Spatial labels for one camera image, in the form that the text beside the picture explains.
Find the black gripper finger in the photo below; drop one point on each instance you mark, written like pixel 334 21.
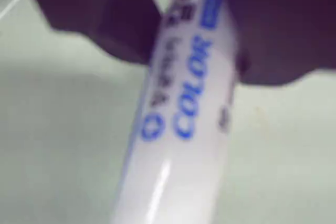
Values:
pixel 99 9
pixel 283 24

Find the blue capped white marker pen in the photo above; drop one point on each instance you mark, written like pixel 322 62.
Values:
pixel 183 129

